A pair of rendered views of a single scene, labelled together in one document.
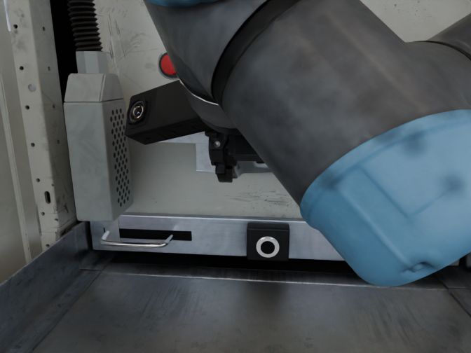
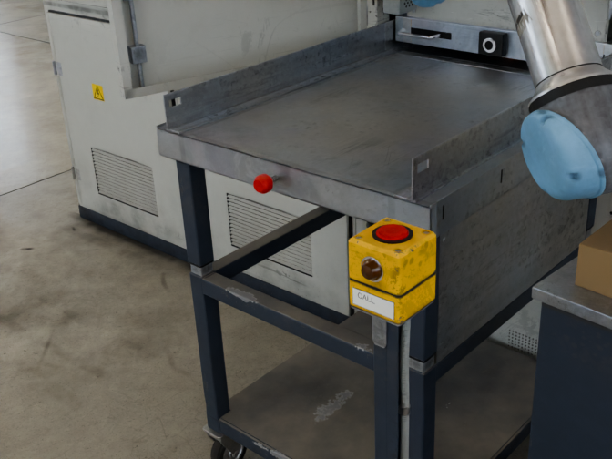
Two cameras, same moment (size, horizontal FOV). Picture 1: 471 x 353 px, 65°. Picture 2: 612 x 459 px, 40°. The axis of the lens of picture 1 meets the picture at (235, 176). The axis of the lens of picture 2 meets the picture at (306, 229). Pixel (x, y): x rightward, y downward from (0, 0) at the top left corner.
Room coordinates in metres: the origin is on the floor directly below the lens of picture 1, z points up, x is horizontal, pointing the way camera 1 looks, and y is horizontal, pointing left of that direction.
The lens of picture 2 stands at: (-1.24, -0.82, 1.37)
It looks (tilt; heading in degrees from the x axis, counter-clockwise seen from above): 26 degrees down; 37
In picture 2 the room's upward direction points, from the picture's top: 3 degrees counter-clockwise
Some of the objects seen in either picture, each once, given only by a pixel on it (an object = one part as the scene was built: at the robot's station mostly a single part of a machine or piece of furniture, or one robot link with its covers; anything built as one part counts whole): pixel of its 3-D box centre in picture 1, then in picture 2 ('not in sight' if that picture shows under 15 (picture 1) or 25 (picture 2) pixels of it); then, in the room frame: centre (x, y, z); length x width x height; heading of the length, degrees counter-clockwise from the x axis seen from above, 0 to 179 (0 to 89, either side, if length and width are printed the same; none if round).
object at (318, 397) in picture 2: not in sight; (394, 282); (0.12, -0.01, 0.46); 0.64 x 0.58 x 0.66; 175
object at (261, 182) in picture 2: not in sight; (267, 181); (-0.24, 0.02, 0.82); 0.04 x 0.03 x 0.03; 175
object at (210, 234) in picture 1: (268, 232); (501, 40); (0.52, -0.05, 0.89); 0.54 x 0.05 x 0.06; 85
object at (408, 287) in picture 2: not in sight; (392, 270); (-0.44, -0.34, 0.85); 0.08 x 0.08 x 0.10; 85
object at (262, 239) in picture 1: (268, 242); (492, 43); (0.48, -0.05, 0.90); 0.06 x 0.03 x 0.05; 85
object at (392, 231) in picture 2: not in sight; (392, 236); (-0.44, -0.34, 0.90); 0.04 x 0.04 x 0.02
